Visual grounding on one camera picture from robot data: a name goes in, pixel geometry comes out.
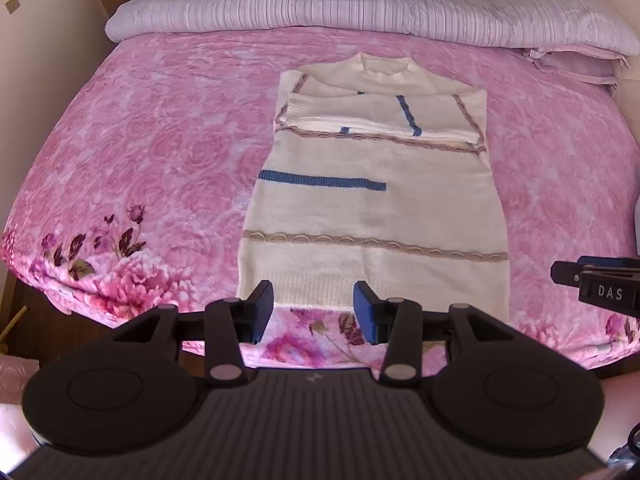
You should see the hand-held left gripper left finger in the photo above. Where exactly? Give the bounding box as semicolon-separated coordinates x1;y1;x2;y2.
112;280;275;387

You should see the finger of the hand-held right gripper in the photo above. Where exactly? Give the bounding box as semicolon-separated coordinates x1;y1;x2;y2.
550;256;640;319

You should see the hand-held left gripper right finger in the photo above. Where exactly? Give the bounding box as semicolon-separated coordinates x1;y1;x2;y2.
353;281;513;389

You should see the cream knit sweater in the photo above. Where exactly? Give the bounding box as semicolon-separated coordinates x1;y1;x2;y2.
235;52;511;324

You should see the pink floral blanket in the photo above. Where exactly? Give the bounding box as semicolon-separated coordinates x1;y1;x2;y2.
0;30;640;379

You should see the pink folded pillowcase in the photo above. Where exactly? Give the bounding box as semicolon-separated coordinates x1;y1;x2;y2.
522;44;632;92

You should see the lilac quilted duvet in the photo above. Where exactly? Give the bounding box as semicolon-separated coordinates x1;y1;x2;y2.
104;0;640;57

